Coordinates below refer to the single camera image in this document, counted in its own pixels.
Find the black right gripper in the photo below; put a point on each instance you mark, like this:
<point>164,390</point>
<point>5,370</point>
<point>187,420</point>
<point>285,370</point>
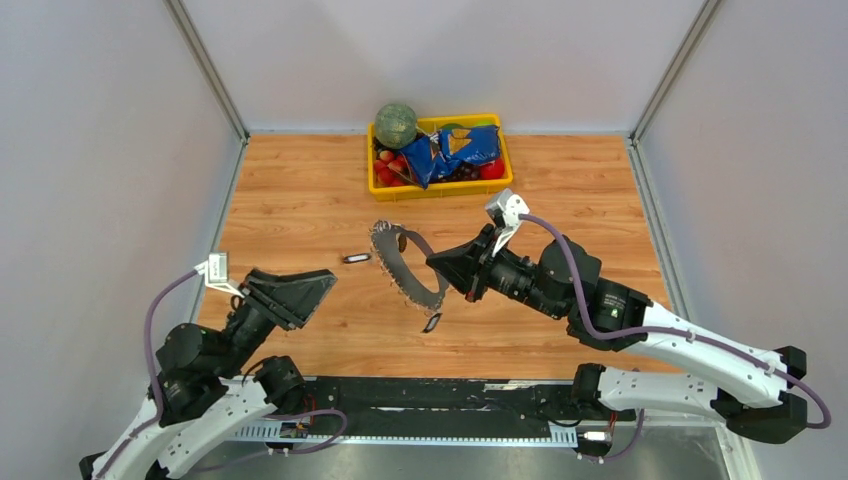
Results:
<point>467,267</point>

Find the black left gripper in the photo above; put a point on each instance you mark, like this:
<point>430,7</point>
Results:
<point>292,298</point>

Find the metal key holder plate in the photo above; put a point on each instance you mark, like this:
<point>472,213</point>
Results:
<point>384,236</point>

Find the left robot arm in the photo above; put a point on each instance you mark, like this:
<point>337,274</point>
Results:
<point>200,392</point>

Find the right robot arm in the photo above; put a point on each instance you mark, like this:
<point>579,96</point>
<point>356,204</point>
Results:
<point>757,394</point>

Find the black tag with white label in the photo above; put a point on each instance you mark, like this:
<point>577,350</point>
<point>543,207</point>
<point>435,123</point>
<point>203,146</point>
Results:
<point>432,323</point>

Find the black tag at plate top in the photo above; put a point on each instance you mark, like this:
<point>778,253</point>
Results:
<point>356,258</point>

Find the red tomato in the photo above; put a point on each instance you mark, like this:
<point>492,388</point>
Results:
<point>493,170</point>

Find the yellow plastic bin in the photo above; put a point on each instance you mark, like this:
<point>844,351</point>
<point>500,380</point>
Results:
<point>467,187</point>

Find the blue snack bag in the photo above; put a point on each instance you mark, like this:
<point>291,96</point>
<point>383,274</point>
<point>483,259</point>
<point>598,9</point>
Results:
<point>453,154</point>

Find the strawberries in bin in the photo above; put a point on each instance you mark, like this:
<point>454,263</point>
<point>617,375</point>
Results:
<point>391,169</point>

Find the green melon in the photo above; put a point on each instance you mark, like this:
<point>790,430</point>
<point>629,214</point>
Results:
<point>395,125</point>

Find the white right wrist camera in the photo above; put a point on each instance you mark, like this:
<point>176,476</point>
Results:
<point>505,208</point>

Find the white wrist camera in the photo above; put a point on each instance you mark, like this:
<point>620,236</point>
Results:
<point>214,271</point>
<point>505,208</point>

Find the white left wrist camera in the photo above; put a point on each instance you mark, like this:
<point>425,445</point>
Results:
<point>214,271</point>

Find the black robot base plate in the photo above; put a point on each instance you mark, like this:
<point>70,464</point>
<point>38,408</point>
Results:
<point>407,408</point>

